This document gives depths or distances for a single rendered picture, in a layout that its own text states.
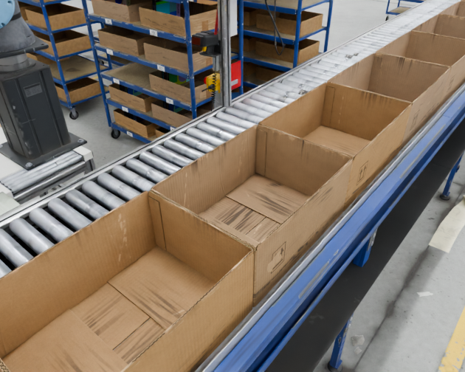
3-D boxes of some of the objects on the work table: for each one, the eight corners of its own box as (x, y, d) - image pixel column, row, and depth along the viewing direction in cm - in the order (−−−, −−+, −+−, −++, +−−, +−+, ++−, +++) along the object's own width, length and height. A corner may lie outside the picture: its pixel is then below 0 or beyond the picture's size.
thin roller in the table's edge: (74, 156, 159) (74, 151, 158) (6, 189, 141) (4, 184, 140) (71, 153, 160) (71, 150, 159) (4, 187, 142) (1, 182, 141)
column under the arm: (-7, 149, 160) (-41, 68, 140) (52, 125, 176) (29, 49, 157) (27, 170, 147) (-5, 85, 127) (87, 142, 163) (66, 63, 144)
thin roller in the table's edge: (83, 159, 156) (81, 155, 155) (13, 194, 139) (12, 190, 137) (79, 158, 157) (78, 153, 156) (10, 192, 140) (9, 187, 138)
